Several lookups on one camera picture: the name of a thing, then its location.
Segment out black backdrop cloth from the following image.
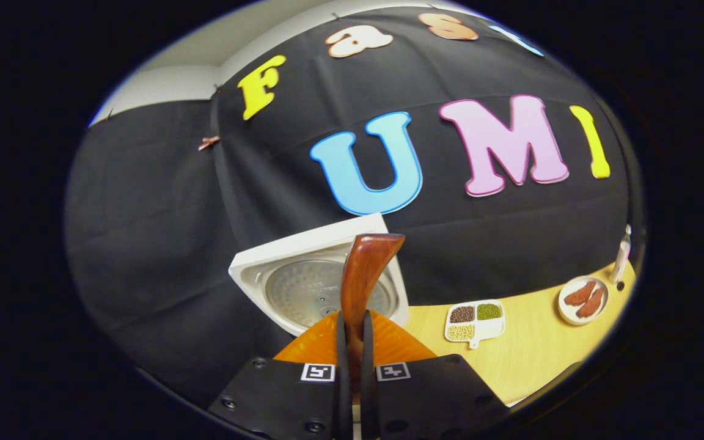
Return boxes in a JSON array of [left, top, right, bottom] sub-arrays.
[[64, 6, 643, 404]]

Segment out white divided dish of beans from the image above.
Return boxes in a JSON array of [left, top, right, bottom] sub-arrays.
[[444, 299, 506, 350]]

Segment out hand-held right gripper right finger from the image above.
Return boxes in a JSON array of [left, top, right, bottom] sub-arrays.
[[361, 309, 512, 440]]

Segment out brown wooden spoon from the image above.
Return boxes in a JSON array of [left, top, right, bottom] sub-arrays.
[[340, 233, 406, 404]]

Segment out white round plate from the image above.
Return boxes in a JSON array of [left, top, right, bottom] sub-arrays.
[[557, 275, 610, 326]]

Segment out clear bottle with pink label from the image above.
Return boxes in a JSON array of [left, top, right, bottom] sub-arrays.
[[610, 224, 633, 285]]

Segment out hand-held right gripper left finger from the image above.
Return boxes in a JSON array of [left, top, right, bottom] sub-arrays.
[[207, 310, 353, 440]]

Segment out white rice cooker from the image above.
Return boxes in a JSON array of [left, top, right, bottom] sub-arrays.
[[228, 212, 410, 337]]

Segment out red sausage piece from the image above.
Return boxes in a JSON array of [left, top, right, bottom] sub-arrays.
[[576, 288, 605, 319], [564, 280, 597, 307]]

